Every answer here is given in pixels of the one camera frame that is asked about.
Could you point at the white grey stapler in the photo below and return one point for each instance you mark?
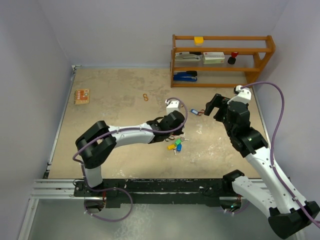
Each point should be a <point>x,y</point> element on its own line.
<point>187,56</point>

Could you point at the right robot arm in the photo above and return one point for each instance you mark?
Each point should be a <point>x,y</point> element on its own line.
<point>286,209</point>

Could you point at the aluminium rail frame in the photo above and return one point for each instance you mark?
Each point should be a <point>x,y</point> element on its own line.
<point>46,189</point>

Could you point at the black base frame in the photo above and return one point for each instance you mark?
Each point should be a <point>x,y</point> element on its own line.
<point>156,191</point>

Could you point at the blue black stapler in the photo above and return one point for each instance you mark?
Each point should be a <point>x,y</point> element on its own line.
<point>186,76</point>

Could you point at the orange small notebook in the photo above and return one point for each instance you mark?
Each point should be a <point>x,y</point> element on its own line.
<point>82,96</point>

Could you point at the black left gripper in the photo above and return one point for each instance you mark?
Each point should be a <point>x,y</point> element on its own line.
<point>177,132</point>

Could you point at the yellow block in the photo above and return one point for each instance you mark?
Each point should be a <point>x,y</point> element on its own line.
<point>198,41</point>

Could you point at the green tag key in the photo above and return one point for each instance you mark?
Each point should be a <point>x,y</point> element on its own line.
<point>179,141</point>

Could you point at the orange carabiner far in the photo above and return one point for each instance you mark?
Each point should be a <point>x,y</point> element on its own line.
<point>145,97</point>

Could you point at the blue tag key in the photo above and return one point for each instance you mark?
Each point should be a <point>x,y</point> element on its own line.
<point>194,111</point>
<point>177,149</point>

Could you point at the yellow tag key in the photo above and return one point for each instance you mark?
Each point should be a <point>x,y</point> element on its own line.
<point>171,147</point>

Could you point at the white red box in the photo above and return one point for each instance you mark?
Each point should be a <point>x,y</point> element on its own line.
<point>213,57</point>

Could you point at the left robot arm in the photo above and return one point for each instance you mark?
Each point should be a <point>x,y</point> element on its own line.
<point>96,144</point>

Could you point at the wooden shelf rack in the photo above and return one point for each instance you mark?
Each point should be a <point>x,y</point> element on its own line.
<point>254,55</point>

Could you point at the red black stamp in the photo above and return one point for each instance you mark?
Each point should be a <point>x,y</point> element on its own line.
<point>232,59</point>

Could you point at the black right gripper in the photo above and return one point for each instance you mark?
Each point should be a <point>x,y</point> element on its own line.
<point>218,101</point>

